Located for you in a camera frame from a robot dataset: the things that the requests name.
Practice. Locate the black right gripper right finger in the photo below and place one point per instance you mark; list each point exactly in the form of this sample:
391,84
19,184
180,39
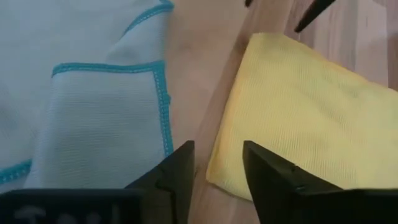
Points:
280,199

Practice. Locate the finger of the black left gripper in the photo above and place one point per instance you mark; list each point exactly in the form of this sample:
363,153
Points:
312,14
248,2

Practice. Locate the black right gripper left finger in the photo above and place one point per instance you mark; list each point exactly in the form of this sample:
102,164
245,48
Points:
168,193

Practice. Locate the yellow microfiber towel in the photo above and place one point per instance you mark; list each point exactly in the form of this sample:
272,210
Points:
311,118

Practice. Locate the light blue teal-hemmed microfiber towel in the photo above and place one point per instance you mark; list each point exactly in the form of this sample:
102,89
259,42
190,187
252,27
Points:
93,118

